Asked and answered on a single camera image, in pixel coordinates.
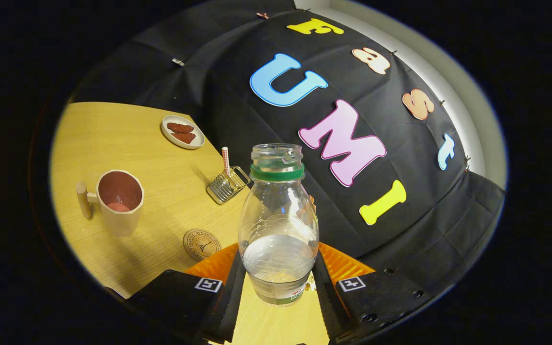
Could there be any black backdrop cloth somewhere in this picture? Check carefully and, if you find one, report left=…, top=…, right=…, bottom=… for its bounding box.
left=68, top=0, right=506, bottom=307

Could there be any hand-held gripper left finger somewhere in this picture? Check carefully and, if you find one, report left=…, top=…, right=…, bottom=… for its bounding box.
left=130, top=242, right=247, bottom=344

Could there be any white round plate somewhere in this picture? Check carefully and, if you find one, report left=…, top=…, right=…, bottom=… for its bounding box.
left=161, top=115, right=206, bottom=150

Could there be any wooden table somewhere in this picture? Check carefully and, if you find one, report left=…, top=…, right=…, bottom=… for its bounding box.
left=48, top=102, right=330, bottom=345

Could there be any beige cup with wooden handle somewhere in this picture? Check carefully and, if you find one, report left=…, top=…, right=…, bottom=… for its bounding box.
left=75, top=169, right=145, bottom=237

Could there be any round cork coaster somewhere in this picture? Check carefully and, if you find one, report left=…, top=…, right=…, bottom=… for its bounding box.
left=183, top=228, right=222, bottom=262

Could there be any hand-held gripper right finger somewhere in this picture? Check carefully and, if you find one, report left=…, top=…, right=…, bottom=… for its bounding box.
left=311, top=242, right=442, bottom=344

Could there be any clear plastic juice bottle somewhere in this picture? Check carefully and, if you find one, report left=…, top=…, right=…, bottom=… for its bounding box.
left=237, top=143, right=320, bottom=307

